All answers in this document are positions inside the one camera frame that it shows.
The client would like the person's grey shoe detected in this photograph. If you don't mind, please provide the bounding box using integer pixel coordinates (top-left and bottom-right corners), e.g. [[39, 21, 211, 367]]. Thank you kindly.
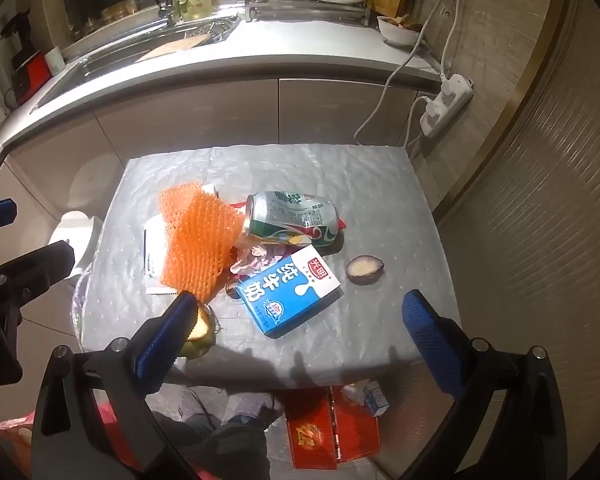
[[152, 389, 221, 428], [220, 389, 287, 431]]

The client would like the red net bag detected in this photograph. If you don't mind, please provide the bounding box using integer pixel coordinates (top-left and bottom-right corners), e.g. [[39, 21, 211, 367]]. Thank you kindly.
[[0, 402, 128, 466]]

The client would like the orange foam fruit net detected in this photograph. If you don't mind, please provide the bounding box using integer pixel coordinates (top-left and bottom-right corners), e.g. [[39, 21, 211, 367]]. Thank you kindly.
[[159, 183, 246, 303]]

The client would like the white cup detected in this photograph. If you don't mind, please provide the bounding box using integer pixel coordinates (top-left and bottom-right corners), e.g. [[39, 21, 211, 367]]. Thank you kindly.
[[44, 47, 66, 76]]

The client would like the red cardboard box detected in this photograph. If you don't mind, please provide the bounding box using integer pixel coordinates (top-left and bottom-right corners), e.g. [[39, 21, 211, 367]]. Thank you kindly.
[[284, 387, 381, 471]]

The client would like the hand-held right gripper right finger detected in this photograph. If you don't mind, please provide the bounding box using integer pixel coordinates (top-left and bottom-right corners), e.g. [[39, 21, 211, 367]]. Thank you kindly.
[[401, 289, 567, 480]]

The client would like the white power cable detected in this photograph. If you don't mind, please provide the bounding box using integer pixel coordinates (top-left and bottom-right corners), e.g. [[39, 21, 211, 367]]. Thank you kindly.
[[439, 0, 468, 81], [354, 0, 456, 147], [402, 95, 431, 153]]

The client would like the white paper receipt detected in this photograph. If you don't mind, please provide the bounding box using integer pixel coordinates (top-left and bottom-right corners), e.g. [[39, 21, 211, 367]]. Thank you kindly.
[[144, 215, 181, 296]]

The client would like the red snack packet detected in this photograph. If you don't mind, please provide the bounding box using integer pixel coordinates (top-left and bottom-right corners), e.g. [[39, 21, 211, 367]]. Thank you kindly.
[[230, 200, 349, 233]]

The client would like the yellow-green fruit piece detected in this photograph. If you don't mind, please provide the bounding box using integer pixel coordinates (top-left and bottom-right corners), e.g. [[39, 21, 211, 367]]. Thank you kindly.
[[180, 305, 218, 358]]

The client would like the white bowl with food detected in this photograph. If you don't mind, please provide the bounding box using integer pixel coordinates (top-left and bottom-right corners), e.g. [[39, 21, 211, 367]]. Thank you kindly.
[[376, 15, 423, 47]]

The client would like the steel sink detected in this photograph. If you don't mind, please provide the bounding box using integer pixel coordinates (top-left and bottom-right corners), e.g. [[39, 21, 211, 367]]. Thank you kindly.
[[32, 17, 241, 111]]

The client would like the crumpled pinkish wrapper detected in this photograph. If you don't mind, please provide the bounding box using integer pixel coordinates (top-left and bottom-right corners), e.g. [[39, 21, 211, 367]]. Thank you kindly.
[[230, 237, 301, 281]]

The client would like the small blue milk carton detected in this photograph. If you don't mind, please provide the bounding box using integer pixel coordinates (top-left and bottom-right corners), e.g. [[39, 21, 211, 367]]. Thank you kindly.
[[362, 381, 390, 417]]

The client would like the black and red blender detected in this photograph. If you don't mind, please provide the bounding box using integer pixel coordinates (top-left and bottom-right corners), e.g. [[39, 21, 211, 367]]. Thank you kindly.
[[0, 12, 51, 103]]

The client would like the green drink can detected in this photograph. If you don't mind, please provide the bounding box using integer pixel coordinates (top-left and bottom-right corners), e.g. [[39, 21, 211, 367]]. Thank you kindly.
[[245, 191, 342, 248]]

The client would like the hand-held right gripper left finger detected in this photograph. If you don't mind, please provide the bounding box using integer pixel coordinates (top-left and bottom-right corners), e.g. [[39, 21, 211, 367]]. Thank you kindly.
[[31, 290, 198, 480]]

